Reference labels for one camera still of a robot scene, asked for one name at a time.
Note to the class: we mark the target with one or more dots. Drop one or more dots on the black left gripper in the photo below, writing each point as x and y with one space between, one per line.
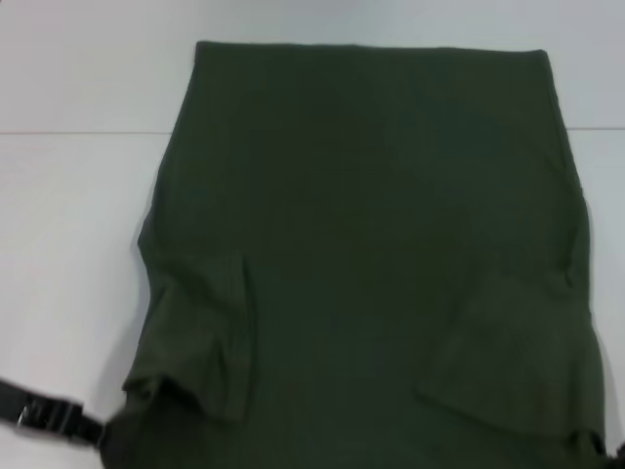
10 398

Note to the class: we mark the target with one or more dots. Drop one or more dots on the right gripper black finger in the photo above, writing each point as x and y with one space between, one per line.
615 447

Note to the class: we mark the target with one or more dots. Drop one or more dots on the dark green t-shirt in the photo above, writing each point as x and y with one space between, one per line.
351 244

